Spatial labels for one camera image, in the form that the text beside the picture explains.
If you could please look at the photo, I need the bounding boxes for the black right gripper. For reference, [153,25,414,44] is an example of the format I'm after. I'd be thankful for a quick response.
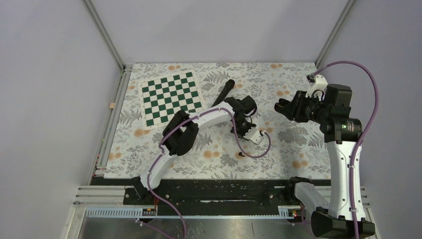
[280,90,331,124]

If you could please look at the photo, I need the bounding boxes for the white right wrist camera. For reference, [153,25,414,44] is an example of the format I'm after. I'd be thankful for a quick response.
[306,74,328,101]

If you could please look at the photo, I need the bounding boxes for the floral patterned table mat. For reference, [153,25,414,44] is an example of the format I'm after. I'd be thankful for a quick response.
[104,62,330,179]

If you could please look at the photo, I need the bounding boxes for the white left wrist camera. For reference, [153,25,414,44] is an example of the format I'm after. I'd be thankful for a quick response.
[244,127,264,145]

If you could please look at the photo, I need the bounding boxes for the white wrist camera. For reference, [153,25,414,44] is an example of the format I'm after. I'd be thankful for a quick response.
[306,74,328,101]
[244,127,264,145]

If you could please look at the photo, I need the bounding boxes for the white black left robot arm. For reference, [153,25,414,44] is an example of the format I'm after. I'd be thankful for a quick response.
[134,96,263,205]

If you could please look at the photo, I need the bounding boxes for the black marker orange cap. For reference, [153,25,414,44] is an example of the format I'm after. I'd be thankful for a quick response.
[212,79,235,107]

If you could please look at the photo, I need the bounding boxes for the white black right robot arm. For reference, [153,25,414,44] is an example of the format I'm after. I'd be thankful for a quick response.
[274,84,376,239]

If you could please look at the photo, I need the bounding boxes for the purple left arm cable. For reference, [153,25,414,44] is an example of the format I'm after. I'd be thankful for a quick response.
[146,107,272,239]

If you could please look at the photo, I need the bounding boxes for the white slotted cable duct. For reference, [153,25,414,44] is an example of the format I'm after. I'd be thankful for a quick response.
[86,205,306,220]

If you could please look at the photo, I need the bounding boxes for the green white checkered board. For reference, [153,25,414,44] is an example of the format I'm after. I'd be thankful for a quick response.
[138,70,205,129]

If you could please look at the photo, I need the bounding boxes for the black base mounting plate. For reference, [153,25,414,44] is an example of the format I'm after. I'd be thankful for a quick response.
[92,177,330,218]

